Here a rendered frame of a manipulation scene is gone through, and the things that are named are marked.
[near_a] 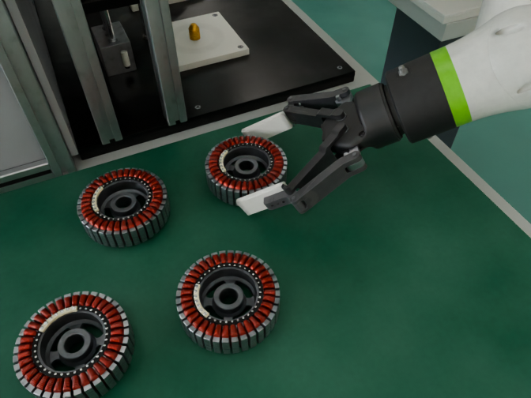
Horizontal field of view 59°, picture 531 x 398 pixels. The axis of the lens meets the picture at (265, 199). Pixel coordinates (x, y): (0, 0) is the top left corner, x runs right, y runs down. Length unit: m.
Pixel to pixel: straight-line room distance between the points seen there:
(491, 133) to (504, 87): 1.53
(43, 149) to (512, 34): 0.57
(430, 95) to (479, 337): 0.27
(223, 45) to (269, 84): 0.13
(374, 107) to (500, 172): 1.39
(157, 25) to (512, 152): 1.61
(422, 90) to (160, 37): 0.34
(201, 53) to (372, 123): 0.40
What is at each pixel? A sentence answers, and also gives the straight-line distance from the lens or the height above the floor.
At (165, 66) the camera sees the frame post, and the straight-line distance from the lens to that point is 0.68.
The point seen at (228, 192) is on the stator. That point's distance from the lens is 0.60.
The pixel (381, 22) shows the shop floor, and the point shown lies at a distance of 2.68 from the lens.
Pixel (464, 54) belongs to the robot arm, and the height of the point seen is 0.96.
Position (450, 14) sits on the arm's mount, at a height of 0.77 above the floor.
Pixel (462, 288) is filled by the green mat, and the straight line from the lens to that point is 0.60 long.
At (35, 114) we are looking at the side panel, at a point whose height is 0.85.
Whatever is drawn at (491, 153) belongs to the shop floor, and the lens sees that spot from 1.99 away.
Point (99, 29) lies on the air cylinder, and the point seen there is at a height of 0.82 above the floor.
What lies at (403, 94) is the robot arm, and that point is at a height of 0.92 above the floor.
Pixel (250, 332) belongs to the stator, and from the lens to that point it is 0.49.
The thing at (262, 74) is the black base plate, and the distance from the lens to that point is 0.82.
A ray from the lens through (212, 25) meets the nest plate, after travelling 0.94.
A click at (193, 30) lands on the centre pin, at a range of 0.89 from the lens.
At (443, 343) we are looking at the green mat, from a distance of 0.56.
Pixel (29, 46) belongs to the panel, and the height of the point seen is 0.94.
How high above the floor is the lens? 1.23
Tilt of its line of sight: 49 degrees down
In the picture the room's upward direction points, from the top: straight up
